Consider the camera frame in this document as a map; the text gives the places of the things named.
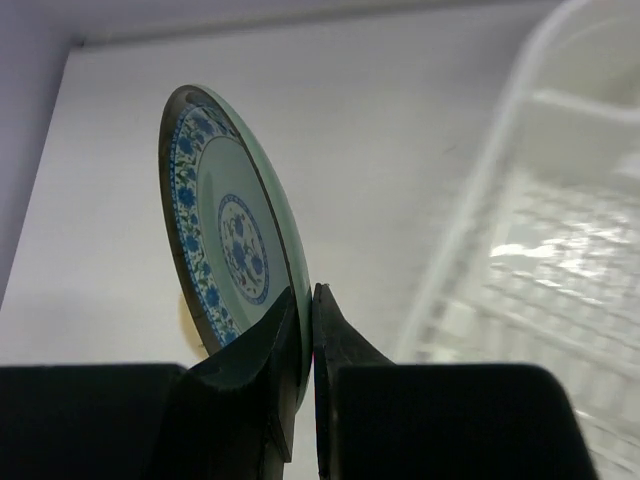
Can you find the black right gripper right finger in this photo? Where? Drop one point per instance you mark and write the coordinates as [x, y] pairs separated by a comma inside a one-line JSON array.
[[336, 345]]

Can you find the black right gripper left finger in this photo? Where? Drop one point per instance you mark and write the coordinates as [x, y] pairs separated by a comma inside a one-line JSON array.
[[232, 415]]

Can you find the beige plate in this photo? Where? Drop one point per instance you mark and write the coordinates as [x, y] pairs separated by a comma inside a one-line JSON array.
[[189, 330]]

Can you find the dark green patterned plate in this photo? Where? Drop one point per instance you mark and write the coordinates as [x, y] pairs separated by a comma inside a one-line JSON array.
[[232, 233]]

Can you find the white plastic dish rack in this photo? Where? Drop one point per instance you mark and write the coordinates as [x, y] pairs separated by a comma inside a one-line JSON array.
[[540, 261]]

